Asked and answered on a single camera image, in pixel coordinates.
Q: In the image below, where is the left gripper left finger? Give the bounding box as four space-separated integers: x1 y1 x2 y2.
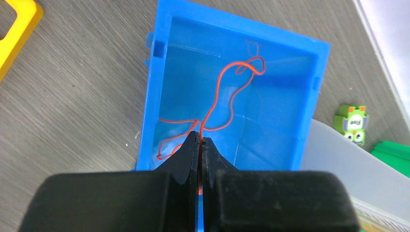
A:
19 131 200 232

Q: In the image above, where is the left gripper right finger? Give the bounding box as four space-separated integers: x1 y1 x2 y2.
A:
202 138 361 232

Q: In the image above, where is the blue plastic bin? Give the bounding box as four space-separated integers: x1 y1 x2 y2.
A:
131 0 331 232

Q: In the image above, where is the white metronome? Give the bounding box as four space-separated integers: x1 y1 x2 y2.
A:
300 120 410 232

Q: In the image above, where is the green plastic bin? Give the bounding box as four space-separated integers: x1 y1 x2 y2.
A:
371 141 410 177

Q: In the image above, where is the yellow triangle block left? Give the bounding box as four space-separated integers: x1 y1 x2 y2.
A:
0 0 44 80

